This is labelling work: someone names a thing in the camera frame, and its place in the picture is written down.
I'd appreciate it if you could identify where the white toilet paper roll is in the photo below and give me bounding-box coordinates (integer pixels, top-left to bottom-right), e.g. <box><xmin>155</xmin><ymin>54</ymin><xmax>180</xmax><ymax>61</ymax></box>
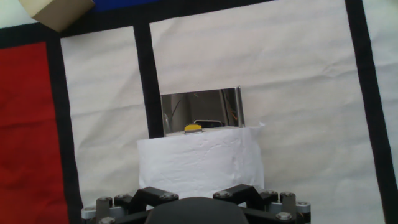
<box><xmin>136</xmin><ymin>122</ymin><xmax>266</xmax><ymax>210</ymax></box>

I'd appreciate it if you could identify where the colour block patterned cloth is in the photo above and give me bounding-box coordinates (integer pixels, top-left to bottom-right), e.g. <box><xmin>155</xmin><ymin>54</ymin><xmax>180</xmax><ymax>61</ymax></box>
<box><xmin>0</xmin><ymin>0</ymin><xmax>398</xmax><ymax>224</ymax></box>

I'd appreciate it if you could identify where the large wooden cube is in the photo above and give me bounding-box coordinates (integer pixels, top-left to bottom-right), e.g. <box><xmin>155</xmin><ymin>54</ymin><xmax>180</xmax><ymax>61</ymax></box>
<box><xmin>17</xmin><ymin>0</ymin><xmax>96</xmax><ymax>33</ymax></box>

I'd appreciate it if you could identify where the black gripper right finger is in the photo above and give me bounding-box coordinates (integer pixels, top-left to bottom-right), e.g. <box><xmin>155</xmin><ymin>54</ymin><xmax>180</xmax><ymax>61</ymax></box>
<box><xmin>213</xmin><ymin>183</ymin><xmax>312</xmax><ymax>224</ymax></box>

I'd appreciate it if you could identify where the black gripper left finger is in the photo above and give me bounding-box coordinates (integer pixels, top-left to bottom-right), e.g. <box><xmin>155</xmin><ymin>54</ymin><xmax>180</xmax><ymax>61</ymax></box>
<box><xmin>81</xmin><ymin>185</ymin><xmax>180</xmax><ymax>224</ymax></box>

